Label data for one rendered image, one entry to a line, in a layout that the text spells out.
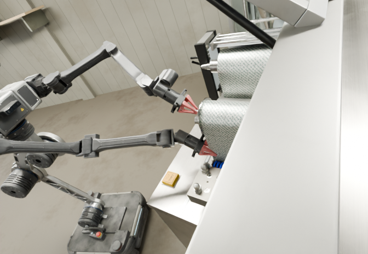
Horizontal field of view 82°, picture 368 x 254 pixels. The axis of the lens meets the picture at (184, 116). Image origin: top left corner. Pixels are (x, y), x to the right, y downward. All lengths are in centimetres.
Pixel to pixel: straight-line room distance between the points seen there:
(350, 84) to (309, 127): 43
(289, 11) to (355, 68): 35
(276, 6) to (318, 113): 21
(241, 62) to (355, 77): 41
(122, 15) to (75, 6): 76
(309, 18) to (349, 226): 30
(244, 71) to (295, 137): 73
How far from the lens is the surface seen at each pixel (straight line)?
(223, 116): 79
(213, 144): 90
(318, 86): 26
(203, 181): 95
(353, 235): 40
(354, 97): 60
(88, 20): 414
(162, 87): 88
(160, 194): 115
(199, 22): 363
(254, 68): 90
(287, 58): 31
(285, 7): 39
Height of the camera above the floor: 180
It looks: 37 degrees down
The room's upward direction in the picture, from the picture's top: 22 degrees counter-clockwise
